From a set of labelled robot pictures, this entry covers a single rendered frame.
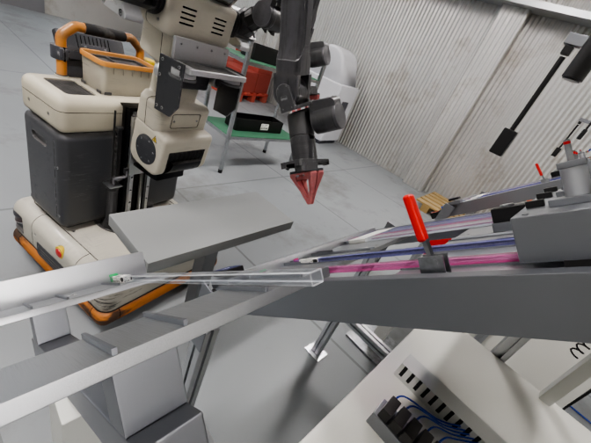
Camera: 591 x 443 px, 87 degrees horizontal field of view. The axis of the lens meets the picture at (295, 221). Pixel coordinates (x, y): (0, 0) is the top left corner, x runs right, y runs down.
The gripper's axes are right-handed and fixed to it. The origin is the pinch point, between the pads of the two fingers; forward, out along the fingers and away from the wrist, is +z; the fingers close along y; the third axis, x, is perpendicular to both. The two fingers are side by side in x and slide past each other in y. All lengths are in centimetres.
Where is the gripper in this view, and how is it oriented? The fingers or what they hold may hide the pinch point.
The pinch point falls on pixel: (310, 200)
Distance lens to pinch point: 72.2
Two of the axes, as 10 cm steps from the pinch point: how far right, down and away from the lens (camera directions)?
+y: 6.8, -1.5, 7.2
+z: 1.2, 9.9, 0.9
